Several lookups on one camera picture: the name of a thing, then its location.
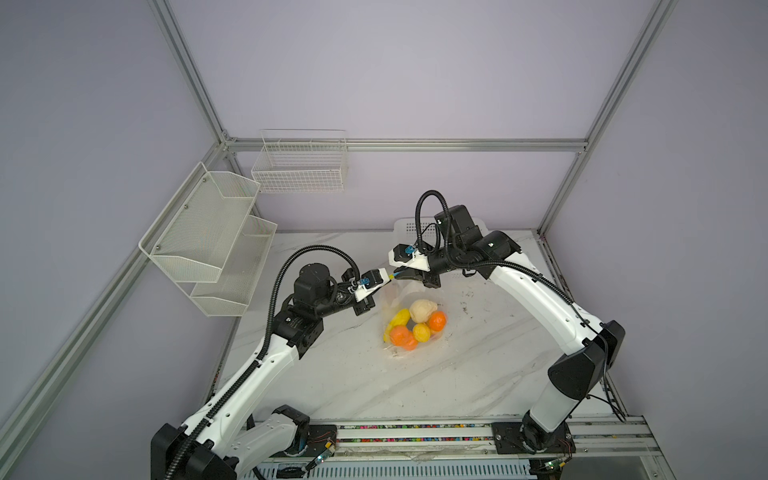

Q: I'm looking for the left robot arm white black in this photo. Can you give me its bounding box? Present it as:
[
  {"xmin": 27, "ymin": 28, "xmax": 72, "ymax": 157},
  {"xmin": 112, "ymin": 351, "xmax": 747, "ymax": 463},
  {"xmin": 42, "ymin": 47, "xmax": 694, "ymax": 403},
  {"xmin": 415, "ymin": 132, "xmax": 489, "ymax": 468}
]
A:
[{"xmin": 150, "ymin": 263, "xmax": 390, "ymax": 479}]

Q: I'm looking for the orange tangerine front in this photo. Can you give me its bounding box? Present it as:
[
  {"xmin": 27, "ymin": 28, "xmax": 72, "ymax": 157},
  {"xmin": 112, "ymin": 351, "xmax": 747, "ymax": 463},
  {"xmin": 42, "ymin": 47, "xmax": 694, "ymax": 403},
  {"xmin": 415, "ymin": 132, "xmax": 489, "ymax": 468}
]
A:
[{"xmin": 402, "ymin": 339, "xmax": 419, "ymax": 351}]

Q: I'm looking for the white garlic bulb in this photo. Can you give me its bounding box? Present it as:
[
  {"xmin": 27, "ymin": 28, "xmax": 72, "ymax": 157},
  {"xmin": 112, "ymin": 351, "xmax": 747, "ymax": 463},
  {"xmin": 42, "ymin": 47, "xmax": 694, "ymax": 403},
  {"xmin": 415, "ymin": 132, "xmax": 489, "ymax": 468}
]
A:
[{"xmin": 409, "ymin": 299, "xmax": 438, "ymax": 324}]

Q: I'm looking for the lower white mesh shelf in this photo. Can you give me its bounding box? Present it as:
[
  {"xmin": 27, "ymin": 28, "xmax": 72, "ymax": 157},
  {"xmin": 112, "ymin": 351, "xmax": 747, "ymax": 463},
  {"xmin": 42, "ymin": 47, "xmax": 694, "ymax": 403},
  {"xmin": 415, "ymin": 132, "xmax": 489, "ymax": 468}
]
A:
[{"xmin": 191, "ymin": 215, "xmax": 277, "ymax": 317}]

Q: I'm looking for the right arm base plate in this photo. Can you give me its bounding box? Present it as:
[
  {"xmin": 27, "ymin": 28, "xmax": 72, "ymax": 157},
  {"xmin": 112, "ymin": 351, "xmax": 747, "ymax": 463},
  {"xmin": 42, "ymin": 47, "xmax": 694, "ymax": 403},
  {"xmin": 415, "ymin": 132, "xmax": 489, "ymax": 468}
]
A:
[{"xmin": 491, "ymin": 420, "xmax": 576, "ymax": 455}]

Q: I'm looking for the small yellow lemon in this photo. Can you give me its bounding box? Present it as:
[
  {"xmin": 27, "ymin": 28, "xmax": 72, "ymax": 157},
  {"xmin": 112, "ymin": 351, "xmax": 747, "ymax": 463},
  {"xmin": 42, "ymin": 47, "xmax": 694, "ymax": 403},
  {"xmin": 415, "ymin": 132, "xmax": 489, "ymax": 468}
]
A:
[{"xmin": 412, "ymin": 323, "xmax": 432, "ymax": 343}]

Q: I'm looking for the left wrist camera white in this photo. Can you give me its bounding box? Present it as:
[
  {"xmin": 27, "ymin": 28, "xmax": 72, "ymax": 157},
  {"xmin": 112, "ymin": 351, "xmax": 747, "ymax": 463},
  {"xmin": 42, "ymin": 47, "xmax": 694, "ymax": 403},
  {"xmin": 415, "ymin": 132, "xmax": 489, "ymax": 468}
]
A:
[{"xmin": 353, "ymin": 268, "xmax": 391, "ymax": 302}]

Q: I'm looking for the clear zip top bag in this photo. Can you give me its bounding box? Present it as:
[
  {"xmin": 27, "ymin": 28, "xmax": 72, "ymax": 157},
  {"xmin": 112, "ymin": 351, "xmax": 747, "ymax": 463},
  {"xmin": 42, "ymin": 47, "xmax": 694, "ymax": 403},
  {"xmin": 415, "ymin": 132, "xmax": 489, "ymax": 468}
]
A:
[{"xmin": 378, "ymin": 276, "xmax": 451, "ymax": 357}]

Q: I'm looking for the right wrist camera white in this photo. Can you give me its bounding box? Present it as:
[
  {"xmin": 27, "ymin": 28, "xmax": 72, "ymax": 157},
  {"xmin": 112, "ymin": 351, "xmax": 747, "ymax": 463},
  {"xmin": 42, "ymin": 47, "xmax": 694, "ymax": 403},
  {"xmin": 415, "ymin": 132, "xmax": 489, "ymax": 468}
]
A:
[{"xmin": 388, "ymin": 244, "xmax": 430, "ymax": 271}]

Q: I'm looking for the white mesh shelf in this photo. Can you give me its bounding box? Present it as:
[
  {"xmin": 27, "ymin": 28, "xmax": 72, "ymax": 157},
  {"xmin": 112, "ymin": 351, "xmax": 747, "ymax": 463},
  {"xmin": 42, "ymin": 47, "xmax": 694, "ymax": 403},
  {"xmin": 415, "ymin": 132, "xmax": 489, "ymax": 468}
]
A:
[
  {"xmin": 138, "ymin": 164, "xmax": 260, "ymax": 283},
  {"xmin": 191, "ymin": 215, "xmax": 277, "ymax": 317}
]

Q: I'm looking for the aluminium front rail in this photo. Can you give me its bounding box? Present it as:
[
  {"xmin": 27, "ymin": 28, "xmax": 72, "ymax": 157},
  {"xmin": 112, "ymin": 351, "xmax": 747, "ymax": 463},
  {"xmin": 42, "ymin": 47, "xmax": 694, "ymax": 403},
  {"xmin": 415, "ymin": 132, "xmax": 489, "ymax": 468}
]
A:
[{"xmin": 239, "ymin": 415, "xmax": 664, "ymax": 464}]

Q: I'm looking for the black corrugated cable left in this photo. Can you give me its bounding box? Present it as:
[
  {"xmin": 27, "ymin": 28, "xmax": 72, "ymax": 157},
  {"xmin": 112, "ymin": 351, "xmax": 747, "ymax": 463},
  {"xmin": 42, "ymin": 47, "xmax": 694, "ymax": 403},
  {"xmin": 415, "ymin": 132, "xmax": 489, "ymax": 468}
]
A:
[{"xmin": 164, "ymin": 244, "xmax": 362, "ymax": 480}]

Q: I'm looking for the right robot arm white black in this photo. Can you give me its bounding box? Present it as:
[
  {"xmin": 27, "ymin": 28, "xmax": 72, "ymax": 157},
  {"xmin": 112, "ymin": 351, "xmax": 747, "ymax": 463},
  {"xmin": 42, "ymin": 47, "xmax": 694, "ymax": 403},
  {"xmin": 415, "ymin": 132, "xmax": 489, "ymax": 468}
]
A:
[{"xmin": 388, "ymin": 205, "xmax": 626, "ymax": 453}]

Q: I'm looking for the upper white mesh shelf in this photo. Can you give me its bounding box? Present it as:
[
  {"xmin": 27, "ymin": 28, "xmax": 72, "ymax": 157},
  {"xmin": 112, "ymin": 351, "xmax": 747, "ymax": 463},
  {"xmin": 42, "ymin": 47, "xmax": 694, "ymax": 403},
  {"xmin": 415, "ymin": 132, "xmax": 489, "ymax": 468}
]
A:
[{"xmin": 138, "ymin": 164, "xmax": 260, "ymax": 283}]

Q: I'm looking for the orange tangerine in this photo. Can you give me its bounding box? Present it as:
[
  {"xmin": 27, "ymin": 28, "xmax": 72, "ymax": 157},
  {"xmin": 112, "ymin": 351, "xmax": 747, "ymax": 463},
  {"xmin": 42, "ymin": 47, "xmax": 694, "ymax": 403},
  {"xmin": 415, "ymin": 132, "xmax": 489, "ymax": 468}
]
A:
[
  {"xmin": 388, "ymin": 325, "xmax": 412, "ymax": 347},
  {"xmin": 402, "ymin": 339, "xmax": 419, "ymax": 351},
  {"xmin": 427, "ymin": 311, "xmax": 447, "ymax": 332}
]

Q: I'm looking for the white wire wall basket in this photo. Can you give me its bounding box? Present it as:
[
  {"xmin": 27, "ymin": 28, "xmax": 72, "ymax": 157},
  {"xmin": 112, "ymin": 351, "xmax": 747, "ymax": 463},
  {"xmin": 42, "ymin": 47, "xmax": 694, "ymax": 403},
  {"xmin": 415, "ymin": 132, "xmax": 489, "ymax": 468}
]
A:
[{"xmin": 251, "ymin": 129, "xmax": 348, "ymax": 194}]

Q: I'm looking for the orange tangerine back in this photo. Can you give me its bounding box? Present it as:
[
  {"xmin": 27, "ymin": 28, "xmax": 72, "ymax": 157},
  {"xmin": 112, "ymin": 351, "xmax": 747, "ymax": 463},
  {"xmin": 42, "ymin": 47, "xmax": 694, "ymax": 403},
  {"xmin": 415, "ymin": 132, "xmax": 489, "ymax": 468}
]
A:
[{"xmin": 427, "ymin": 311, "xmax": 447, "ymax": 332}]

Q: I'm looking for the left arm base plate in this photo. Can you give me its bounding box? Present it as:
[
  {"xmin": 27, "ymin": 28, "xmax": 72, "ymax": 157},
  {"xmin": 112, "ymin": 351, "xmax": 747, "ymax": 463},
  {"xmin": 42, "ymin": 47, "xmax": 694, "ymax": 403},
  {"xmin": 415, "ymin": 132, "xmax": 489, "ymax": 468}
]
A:
[{"xmin": 280, "ymin": 424, "xmax": 338, "ymax": 457}]

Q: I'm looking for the white plastic perforated basket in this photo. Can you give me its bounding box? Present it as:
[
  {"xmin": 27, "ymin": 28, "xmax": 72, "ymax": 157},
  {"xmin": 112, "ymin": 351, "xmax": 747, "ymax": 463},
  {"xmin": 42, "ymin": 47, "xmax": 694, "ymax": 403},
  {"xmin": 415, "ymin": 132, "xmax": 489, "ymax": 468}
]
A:
[{"xmin": 393, "ymin": 217, "xmax": 438, "ymax": 244}]

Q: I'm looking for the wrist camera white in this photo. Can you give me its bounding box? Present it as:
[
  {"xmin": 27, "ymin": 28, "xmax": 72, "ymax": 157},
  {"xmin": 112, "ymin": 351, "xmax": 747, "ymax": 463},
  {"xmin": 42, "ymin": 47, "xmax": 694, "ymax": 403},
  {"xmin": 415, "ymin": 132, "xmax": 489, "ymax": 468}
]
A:
[
  {"xmin": 388, "ymin": 244, "xmax": 430, "ymax": 271},
  {"xmin": 353, "ymin": 268, "xmax": 391, "ymax": 302}
]

